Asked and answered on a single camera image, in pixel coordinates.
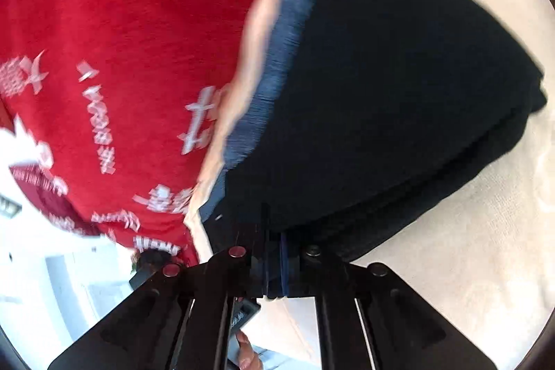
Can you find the red printed bedspread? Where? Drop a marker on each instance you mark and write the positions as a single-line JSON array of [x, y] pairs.
[[130, 49]]

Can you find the cream blanket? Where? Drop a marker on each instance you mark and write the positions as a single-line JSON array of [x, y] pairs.
[[455, 257]]

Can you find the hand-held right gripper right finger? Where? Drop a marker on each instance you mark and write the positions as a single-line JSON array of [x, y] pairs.
[[329, 279]]

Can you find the black pants blue patterned stripe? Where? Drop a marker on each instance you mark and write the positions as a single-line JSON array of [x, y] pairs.
[[390, 92]]

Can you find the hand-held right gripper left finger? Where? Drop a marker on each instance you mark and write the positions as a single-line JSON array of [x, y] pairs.
[[203, 279]]

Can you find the person's left hand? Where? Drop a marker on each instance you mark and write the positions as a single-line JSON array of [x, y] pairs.
[[248, 355]]

